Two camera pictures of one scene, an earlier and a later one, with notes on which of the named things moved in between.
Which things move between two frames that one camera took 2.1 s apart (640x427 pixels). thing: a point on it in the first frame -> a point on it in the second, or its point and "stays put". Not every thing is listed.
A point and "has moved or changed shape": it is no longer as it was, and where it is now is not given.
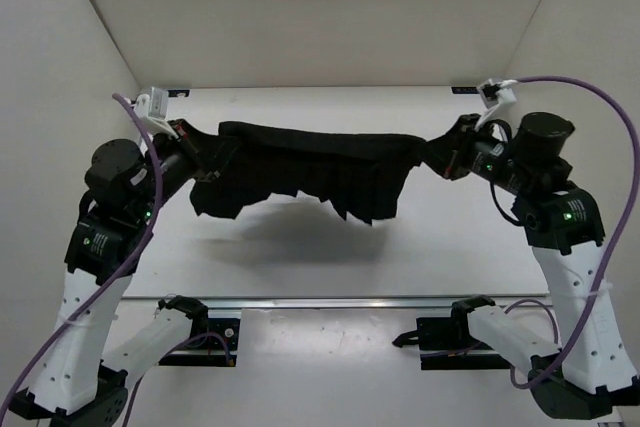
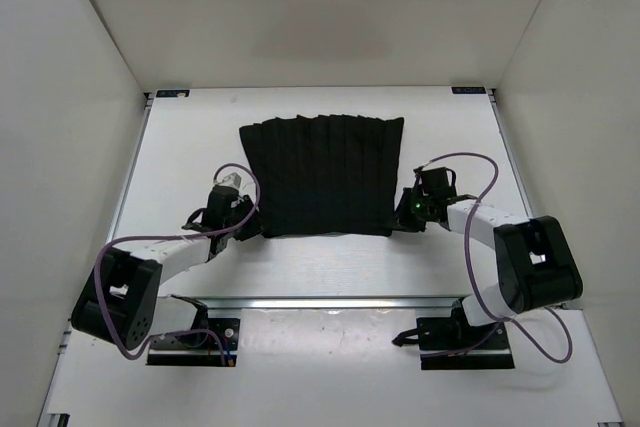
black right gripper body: (469, 149) -> (413, 214)
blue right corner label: (464, 90) stays put
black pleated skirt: (356, 172) has moved or changed shape
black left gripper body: (181, 158) -> (251, 227)
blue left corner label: (175, 93) stays put
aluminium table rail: (335, 303) stays put
